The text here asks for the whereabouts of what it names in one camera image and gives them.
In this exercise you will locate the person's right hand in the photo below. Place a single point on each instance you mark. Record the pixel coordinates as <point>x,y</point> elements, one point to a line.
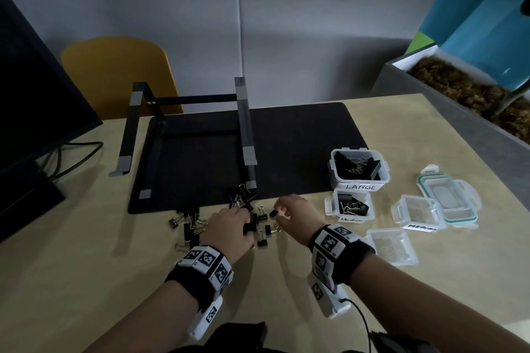
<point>300,218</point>

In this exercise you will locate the person's left hand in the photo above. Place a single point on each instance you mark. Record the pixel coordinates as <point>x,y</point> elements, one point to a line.
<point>227,232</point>

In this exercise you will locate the pile of black binder clips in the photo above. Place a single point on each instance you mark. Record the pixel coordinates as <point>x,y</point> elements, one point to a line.
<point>188,230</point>

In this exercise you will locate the heap of medium binder clips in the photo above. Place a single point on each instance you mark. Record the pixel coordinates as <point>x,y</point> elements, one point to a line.
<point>360,208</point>

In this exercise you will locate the container labelled large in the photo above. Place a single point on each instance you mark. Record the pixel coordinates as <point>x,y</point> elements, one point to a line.
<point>360,186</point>

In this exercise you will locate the heap of large binder clips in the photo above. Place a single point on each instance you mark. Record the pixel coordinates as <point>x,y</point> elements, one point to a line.
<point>345,164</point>

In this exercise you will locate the person's left forearm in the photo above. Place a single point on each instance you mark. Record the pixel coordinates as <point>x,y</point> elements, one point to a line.
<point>141,319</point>

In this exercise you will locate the person's right forearm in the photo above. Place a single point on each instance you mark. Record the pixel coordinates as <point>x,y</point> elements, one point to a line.
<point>414,303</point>

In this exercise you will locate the person's black clothing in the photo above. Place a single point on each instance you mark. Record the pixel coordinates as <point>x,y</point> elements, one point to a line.
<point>244,336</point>

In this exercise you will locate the grey planter with moss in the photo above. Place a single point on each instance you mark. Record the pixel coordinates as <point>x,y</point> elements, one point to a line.
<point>439,117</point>

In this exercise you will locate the left wrist marker band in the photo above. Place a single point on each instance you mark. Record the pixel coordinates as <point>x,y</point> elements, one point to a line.
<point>190,282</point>

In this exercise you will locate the wrist marker band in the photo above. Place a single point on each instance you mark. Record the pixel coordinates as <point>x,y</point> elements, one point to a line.
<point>356,257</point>
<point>190,282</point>

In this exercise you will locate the right wrist marker band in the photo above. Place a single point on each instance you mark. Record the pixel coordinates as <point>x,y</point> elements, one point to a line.
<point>356,257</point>

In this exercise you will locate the black desk mat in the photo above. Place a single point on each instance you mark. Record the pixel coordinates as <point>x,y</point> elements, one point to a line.
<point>298,146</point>

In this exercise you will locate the black metal laptop stand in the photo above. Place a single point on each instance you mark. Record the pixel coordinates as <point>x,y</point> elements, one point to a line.
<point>245,125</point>

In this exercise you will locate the clear lid with green seal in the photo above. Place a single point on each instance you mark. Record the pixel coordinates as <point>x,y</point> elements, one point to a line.
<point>447,195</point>

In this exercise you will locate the yellow chair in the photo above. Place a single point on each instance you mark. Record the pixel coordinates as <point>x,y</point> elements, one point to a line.
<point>116,71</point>

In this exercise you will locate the brown moss filling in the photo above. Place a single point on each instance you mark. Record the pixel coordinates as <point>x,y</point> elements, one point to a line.
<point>455,84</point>

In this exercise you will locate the black computer monitor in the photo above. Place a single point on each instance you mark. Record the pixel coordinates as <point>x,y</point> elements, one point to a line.
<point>33,117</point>

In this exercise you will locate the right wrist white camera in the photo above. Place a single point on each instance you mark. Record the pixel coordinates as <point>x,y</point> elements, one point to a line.
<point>329,303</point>

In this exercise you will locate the wrist white camera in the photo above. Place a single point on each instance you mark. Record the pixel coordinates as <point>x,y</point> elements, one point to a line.
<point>205,319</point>
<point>329,303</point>

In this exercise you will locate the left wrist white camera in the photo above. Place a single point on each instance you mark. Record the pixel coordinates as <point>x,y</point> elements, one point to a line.
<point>205,319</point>

